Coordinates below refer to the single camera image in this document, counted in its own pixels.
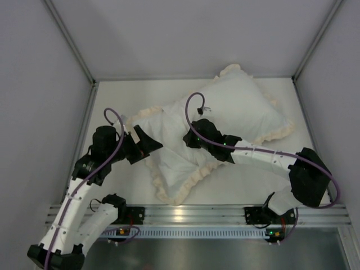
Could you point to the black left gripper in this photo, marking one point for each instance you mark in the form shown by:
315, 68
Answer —
134, 150

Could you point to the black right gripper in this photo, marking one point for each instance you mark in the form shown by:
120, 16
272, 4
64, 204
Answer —
190, 138

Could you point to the grey pillowcase with cream frill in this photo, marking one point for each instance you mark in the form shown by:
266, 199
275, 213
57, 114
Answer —
238, 107

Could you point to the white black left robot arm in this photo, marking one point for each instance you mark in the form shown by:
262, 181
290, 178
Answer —
68, 240

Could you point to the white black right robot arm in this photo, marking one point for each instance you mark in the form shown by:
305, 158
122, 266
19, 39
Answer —
307, 174

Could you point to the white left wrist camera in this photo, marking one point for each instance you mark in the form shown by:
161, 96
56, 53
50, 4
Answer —
123, 125

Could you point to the slotted grey cable duct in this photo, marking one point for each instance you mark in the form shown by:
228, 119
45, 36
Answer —
189, 233

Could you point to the aluminium mounting rail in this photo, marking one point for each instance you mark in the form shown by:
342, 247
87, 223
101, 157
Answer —
229, 215

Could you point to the left aluminium frame post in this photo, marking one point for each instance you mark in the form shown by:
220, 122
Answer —
50, 6

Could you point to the aluminium frame post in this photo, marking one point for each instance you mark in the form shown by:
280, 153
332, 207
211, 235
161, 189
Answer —
50, 6
320, 33

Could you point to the right aluminium frame post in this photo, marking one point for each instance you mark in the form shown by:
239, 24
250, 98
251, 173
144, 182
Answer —
320, 33

